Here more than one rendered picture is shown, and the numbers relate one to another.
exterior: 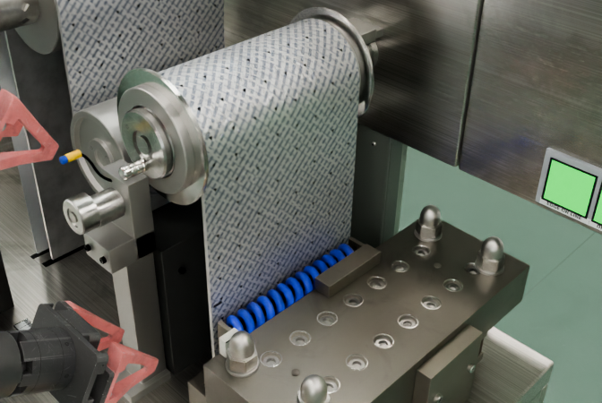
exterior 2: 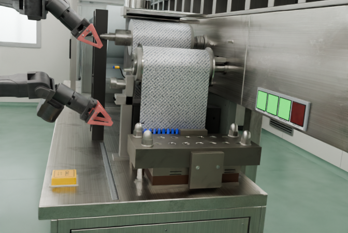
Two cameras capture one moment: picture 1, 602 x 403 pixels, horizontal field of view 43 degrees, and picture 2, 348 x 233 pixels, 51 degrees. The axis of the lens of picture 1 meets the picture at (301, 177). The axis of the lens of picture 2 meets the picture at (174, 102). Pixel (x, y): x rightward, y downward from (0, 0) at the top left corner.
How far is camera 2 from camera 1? 0.75 m
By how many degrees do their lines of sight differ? 36
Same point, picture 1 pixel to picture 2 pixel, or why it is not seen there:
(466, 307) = (223, 146)
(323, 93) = (193, 64)
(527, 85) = (255, 66)
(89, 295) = not seen: hidden behind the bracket
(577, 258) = not seen: outside the picture
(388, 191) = (228, 124)
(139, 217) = (128, 89)
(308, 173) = (185, 91)
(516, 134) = (252, 85)
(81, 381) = (85, 108)
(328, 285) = (180, 130)
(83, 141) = not seen: hidden behind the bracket
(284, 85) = (178, 57)
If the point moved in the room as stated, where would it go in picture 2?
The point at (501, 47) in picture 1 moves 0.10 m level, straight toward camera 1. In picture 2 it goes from (250, 54) to (231, 54)
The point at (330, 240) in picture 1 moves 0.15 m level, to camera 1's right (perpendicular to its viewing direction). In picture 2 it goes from (194, 126) to (234, 134)
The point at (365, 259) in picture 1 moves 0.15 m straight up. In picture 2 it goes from (200, 130) to (204, 86)
